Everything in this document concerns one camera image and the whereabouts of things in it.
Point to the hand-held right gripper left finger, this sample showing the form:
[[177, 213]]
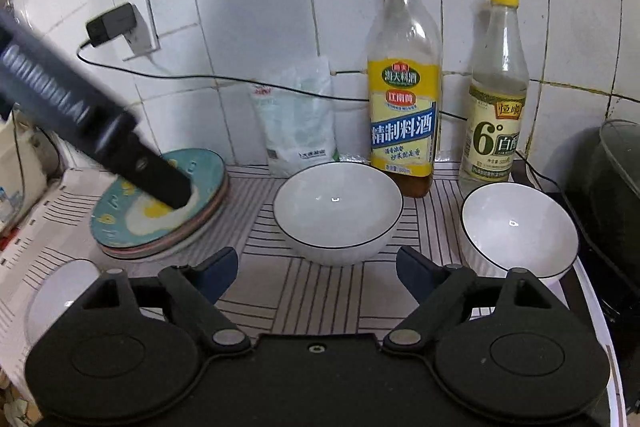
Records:
[[220, 267]]

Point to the white salt bag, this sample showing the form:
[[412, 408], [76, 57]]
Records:
[[295, 127]]

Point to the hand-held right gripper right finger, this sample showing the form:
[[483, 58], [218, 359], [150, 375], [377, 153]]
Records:
[[415, 269]]

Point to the glass lid with wooden knob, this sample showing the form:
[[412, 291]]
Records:
[[625, 147]]

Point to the white rice cooker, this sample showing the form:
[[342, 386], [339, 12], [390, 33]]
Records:
[[20, 177]]

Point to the yellow label cooking wine bottle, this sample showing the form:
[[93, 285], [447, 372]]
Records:
[[402, 132]]

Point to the striped tablecloth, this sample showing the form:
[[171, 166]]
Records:
[[280, 292]]

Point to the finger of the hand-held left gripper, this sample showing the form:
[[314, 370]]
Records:
[[155, 177]]

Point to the blue fried egg plate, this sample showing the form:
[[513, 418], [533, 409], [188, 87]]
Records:
[[115, 222]]

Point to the yellow cap vinegar bottle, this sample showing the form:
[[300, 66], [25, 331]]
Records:
[[492, 132]]

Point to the black power adapter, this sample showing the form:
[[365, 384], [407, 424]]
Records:
[[112, 24]]

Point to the pink rabbit plate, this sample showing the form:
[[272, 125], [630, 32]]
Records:
[[221, 202]]

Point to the white bowl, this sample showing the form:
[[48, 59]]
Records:
[[60, 302], [515, 232], [335, 217]]

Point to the white wall socket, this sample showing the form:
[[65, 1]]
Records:
[[145, 39]]

